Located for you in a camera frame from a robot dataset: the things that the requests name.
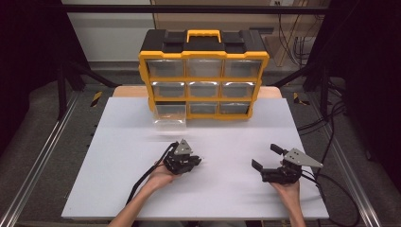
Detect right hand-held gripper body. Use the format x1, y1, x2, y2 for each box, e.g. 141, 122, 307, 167
260, 147, 324, 184

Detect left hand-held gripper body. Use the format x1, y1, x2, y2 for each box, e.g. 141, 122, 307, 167
162, 139, 194, 176

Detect clear plastic drawer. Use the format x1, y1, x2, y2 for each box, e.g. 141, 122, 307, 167
152, 101, 188, 131

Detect yellow black drawer organizer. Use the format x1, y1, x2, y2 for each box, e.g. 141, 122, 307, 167
137, 28, 270, 121

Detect person's right hand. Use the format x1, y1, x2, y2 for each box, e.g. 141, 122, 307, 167
269, 180, 301, 203

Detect person's left hand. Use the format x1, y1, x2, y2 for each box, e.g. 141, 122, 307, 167
145, 160, 183, 193

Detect yellow black hazard tape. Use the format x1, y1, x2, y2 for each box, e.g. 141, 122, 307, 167
90, 91, 104, 108
292, 92, 311, 107

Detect rows of clear drawers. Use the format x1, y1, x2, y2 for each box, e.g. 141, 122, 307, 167
146, 58, 263, 115

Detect black metal stand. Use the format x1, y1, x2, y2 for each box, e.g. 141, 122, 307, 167
56, 60, 123, 121
270, 61, 333, 121

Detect black curtain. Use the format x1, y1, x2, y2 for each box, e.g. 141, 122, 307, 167
306, 0, 401, 193
0, 0, 91, 159

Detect black horizontal bar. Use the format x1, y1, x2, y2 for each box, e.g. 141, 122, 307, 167
61, 4, 332, 15

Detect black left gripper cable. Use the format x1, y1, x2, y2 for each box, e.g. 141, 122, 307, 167
125, 141, 180, 206

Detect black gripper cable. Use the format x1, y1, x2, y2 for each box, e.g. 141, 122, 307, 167
125, 141, 180, 206
301, 168, 362, 227

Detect black floor cables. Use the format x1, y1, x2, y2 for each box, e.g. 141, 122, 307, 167
297, 79, 348, 136

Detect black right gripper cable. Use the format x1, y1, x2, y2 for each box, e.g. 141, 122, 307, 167
301, 168, 362, 227

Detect aluminium floor rail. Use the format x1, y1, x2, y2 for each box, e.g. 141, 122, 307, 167
0, 91, 80, 227
304, 94, 383, 227

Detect hanging wall cables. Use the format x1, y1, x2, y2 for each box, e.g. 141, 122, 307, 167
276, 13, 325, 68

